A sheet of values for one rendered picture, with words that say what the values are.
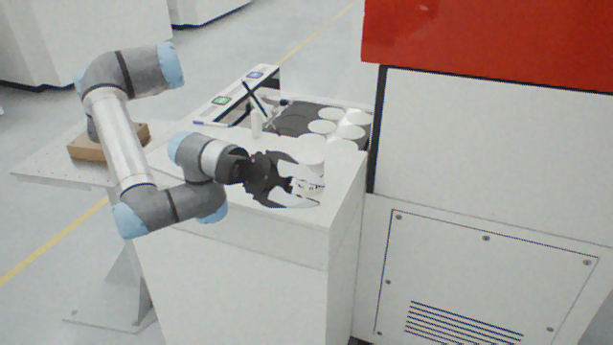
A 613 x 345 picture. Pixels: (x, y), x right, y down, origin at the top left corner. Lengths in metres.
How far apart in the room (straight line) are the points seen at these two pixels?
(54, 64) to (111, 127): 3.41
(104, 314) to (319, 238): 1.39
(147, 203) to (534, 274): 1.07
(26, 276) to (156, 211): 1.72
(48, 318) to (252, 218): 1.44
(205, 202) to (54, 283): 1.63
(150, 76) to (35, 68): 3.50
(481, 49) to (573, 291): 0.76
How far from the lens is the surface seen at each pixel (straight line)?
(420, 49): 1.06
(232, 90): 1.62
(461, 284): 1.46
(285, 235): 1.00
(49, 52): 4.34
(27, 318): 2.33
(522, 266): 1.38
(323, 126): 1.46
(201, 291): 1.35
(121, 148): 0.94
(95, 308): 2.20
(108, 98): 1.04
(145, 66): 1.08
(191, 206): 0.86
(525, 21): 1.04
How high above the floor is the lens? 1.59
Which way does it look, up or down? 35 degrees down
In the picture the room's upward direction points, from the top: straight up
